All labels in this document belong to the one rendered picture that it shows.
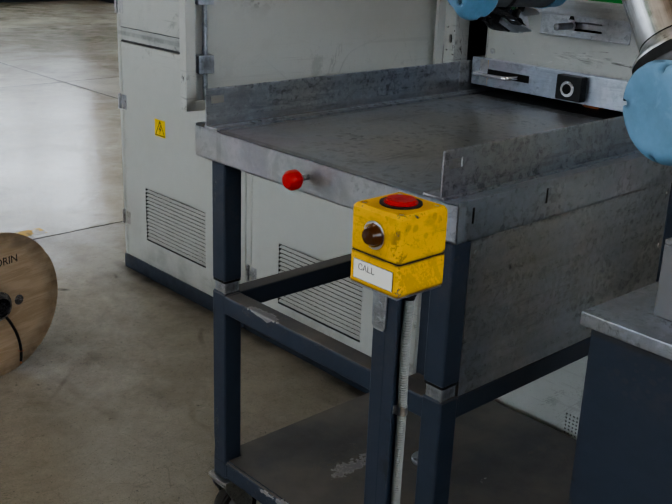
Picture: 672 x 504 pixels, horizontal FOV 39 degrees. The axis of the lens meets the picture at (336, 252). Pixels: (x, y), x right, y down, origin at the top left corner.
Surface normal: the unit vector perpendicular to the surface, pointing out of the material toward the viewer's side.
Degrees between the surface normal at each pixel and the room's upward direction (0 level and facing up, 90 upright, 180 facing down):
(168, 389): 0
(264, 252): 90
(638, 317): 0
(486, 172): 90
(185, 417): 0
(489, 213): 90
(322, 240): 90
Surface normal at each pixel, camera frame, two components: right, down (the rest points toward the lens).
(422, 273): 0.67, 0.27
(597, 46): -0.74, 0.20
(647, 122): -0.90, 0.20
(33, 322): 0.84, 0.22
